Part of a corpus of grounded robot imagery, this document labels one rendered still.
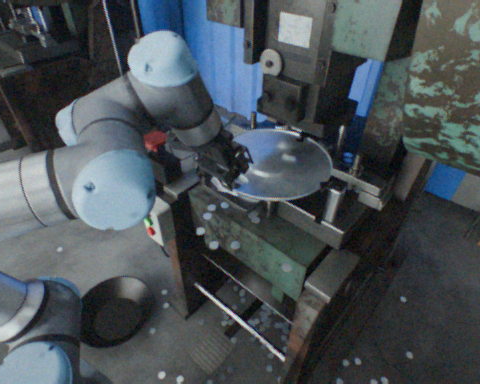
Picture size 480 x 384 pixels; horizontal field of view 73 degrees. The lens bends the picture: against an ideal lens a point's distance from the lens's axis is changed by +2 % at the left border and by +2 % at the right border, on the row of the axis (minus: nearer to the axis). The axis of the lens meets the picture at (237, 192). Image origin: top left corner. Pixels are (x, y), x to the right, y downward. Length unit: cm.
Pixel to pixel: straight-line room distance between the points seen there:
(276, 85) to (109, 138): 44
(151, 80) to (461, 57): 31
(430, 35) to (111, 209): 30
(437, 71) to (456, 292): 147
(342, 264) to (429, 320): 86
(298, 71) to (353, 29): 16
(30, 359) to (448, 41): 69
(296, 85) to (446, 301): 124
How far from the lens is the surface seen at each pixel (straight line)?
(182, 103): 44
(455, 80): 32
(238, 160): 55
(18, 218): 36
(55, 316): 73
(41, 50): 210
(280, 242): 78
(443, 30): 30
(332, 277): 75
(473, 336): 164
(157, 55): 42
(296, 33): 70
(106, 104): 43
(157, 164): 94
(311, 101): 72
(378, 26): 58
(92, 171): 32
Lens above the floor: 124
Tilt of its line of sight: 41 degrees down
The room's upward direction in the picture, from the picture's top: straight up
